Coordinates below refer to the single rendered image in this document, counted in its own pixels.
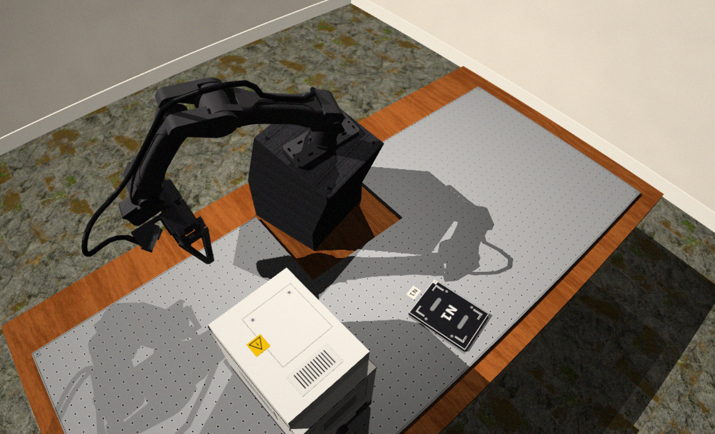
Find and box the small cream label with black letters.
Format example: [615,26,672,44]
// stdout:
[407,286,421,299]

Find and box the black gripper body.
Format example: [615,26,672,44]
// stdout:
[171,199,206,244]

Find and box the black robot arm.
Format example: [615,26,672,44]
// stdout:
[119,78,360,252]

